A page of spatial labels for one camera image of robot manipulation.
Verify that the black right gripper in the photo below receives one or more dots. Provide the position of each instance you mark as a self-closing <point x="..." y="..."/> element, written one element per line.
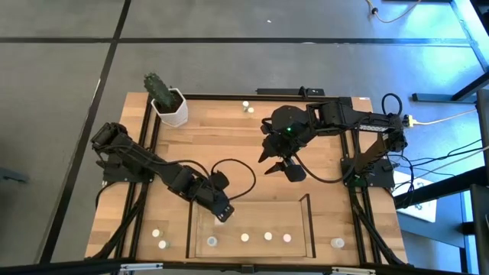
<point x="284" y="143"/>

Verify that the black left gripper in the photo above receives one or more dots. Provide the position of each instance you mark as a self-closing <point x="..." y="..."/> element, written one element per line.
<point x="208" y="195"/>

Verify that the white translucent medicine bottle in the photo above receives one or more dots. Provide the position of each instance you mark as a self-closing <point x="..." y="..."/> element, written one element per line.
<point x="212" y="241"/>

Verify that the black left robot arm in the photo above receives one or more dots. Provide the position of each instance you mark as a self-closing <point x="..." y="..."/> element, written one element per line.
<point x="145" y="160"/>

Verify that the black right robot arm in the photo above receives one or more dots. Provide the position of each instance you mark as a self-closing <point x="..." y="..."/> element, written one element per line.
<point x="344" y="114"/>

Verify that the wooden shelf with black legs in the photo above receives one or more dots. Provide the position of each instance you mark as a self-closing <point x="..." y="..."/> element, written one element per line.
<point x="260" y="221"/>

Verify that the clear medicine bottle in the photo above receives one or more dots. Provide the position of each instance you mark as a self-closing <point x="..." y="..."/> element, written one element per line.
<point x="337" y="242"/>

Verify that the white hexagonal planter pot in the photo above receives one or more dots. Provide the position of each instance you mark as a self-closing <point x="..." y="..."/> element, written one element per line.
<point x="175" y="118"/>

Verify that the yellow power strip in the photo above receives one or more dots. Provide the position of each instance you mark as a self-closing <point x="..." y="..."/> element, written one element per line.
<point x="410" y="121"/>

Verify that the white board with blue marks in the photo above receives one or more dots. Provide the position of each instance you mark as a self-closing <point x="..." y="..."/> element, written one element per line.
<point x="422" y="210"/>

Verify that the grey floor foot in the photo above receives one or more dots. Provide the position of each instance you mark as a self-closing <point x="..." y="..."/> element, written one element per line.
<point x="11" y="175"/>

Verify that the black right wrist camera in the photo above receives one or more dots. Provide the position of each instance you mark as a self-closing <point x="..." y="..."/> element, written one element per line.
<point x="296" y="173"/>

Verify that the black aluminium table frame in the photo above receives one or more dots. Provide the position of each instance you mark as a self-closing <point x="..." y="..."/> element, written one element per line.
<point x="214" y="97"/>

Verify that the silver aluminium bracket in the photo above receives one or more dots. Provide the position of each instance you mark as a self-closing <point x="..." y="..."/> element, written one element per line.
<point x="351" y="270"/>
<point x="141" y="266"/>

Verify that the black neighbouring station frame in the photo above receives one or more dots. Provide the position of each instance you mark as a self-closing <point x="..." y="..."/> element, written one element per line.
<point x="439" y="188"/>

